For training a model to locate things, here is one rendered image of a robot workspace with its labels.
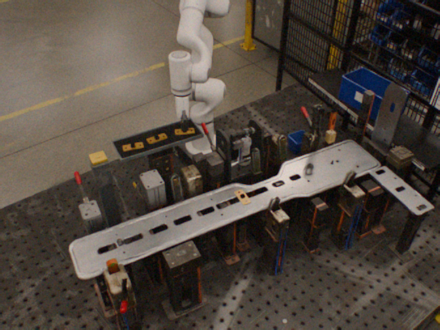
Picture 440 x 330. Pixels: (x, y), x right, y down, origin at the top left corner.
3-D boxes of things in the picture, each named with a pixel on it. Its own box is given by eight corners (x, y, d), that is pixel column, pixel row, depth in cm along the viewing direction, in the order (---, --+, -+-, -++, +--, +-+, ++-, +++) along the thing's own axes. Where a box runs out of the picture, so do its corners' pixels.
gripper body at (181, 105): (171, 83, 180) (173, 106, 188) (173, 97, 173) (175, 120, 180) (189, 82, 181) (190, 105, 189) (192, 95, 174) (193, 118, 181)
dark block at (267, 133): (257, 202, 223) (262, 137, 195) (250, 194, 227) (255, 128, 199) (266, 199, 224) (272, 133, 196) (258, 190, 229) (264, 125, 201)
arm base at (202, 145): (179, 140, 244) (177, 114, 231) (209, 129, 251) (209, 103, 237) (196, 161, 232) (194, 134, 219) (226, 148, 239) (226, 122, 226)
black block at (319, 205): (310, 259, 197) (320, 215, 178) (296, 242, 204) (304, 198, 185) (324, 253, 200) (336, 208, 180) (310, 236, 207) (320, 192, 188)
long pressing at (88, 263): (80, 289, 153) (80, 286, 152) (65, 243, 167) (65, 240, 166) (384, 167, 200) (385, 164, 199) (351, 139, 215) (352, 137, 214)
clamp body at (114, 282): (125, 354, 165) (109, 302, 141) (113, 321, 175) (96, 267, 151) (151, 342, 169) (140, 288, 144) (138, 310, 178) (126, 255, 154)
